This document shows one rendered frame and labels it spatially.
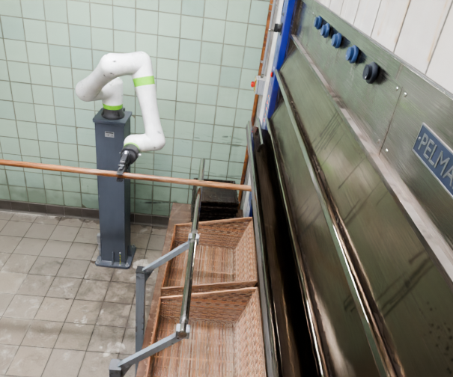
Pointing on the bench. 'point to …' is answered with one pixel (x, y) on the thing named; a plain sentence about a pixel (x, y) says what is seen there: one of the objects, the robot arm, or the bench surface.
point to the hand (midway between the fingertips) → (120, 174)
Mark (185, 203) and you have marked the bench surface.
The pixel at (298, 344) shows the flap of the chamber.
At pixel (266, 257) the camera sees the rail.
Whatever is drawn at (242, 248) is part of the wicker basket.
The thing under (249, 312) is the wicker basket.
